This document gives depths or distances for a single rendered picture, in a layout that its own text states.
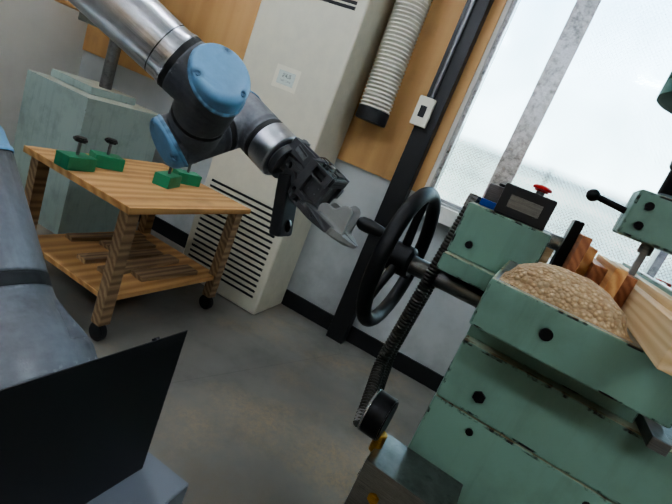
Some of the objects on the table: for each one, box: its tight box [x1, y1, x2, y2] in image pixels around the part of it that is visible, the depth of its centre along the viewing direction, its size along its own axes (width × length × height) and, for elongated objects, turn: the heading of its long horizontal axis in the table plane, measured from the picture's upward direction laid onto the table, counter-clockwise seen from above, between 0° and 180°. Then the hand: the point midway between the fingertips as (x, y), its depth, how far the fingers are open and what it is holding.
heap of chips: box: [499, 263, 633, 343], centre depth 50 cm, size 9×14×4 cm, turn 9°
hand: (348, 245), depth 75 cm, fingers closed
